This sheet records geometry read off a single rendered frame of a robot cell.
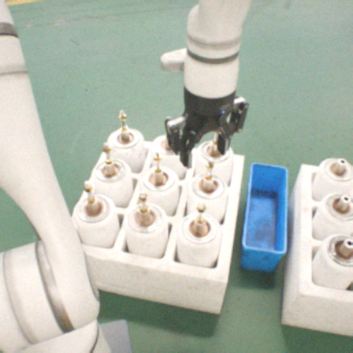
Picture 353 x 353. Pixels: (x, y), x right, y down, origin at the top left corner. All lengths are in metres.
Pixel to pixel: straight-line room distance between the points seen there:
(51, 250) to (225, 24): 0.31
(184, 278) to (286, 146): 0.72
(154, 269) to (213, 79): 0.48
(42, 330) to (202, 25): 0.36
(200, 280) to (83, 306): 0.52
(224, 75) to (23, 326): 0.37
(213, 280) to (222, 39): 0.52
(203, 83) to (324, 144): 0.99
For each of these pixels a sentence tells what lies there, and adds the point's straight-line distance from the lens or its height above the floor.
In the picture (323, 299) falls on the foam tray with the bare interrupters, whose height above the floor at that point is 0.17.
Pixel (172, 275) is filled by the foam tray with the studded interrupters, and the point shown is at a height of 0.17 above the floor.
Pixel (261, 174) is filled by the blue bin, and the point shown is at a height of 0.08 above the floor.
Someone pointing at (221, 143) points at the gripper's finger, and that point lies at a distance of 0.65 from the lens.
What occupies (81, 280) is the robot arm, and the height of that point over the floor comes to 0.62.
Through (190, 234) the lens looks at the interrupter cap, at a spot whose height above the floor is 0.25.
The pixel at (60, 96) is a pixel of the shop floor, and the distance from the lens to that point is 1.64.
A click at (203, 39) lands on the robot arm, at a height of 0.70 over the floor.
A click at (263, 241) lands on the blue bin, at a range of 1.11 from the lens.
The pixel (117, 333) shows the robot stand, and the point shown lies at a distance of 0.66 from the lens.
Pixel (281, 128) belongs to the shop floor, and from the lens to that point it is 1.46.
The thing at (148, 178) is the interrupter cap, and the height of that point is 0.25.
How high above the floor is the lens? 0.92
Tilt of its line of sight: 48 degrees down
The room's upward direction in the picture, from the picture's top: straight up
